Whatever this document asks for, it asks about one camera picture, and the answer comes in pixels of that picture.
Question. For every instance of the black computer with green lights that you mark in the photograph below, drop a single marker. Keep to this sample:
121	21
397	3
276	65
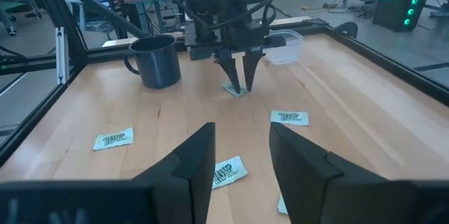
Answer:
400	8

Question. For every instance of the black aluminium table frame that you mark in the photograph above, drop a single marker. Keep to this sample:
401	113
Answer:
75	55

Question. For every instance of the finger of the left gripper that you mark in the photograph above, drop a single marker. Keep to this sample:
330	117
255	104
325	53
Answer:
252	69
228	67

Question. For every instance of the clear plastic container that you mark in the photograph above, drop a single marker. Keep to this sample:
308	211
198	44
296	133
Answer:
288	50

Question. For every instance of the dark blue enamel mug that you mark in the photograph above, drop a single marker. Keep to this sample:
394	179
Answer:
158	66

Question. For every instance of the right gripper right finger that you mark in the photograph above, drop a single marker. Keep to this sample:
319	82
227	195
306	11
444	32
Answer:
315	189

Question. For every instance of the black rounded clamp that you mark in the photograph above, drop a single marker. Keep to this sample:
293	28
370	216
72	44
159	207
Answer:
346	29

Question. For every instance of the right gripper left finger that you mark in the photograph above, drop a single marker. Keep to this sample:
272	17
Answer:
189	182

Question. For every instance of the green stevia sweetener packet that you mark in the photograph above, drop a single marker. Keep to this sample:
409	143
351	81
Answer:
227	87
282	206
113	139
229	173
289	117

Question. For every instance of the white frame bracket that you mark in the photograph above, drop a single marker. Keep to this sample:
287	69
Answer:
62	55

